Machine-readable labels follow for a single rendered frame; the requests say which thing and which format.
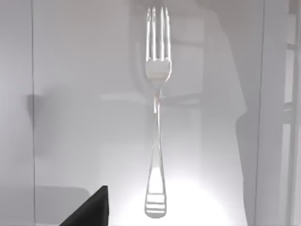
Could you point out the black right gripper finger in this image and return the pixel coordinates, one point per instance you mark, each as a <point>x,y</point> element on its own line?
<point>94,209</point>

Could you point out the silver metal fork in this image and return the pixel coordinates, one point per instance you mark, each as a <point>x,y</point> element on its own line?
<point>157,70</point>

